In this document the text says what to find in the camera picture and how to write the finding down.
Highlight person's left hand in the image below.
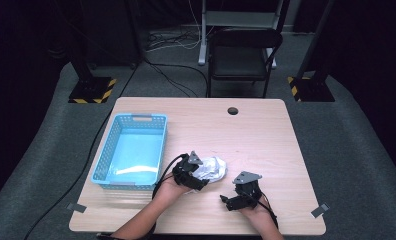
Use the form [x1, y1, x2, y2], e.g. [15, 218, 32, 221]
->
[152, 179, 191, 208]

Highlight black folding chair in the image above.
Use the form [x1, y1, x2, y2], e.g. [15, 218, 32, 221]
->
[206, 27, 284, 99]

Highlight black stand with striped base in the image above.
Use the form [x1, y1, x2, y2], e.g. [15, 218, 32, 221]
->
[67, 46, 118, 105]
[287, 0, 336, 103]

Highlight white metal stand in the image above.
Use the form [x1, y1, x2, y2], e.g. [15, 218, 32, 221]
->
[197, 0, 286, 70]

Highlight white cloth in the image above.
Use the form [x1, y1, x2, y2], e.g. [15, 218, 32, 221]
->
[190, 155, 228, 194]

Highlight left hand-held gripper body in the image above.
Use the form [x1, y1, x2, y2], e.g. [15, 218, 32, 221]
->
[171, 150, 204, 187]

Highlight curved black floor cable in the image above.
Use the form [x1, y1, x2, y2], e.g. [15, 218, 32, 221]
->
[142, 56, 210, 98]

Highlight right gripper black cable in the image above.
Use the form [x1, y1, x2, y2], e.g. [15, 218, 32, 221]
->
[249, 191, 279, 230]

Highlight person's right hand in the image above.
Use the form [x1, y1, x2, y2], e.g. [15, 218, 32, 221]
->
[240, 196, 275, 228]

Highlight dark cabinet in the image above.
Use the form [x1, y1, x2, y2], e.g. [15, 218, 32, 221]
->
[80, 0, 144, 70]

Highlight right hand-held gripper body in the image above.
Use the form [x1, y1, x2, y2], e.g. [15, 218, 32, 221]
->
[232, 170, 264, 211]

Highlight bundle of floor cables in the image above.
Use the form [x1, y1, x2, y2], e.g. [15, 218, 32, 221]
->
[145, 28, 202, 53]

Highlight grey tape piece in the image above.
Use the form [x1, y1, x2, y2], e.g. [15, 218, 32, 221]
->
[65, 202, 88, 214]
[310, 202, 331, 219]

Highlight long black floor cable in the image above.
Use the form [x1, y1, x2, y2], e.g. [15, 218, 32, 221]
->
[23, 58, 144, 240]

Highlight blue plastic basket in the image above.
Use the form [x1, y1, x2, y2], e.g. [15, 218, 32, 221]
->
[90, 112, 169, 191]

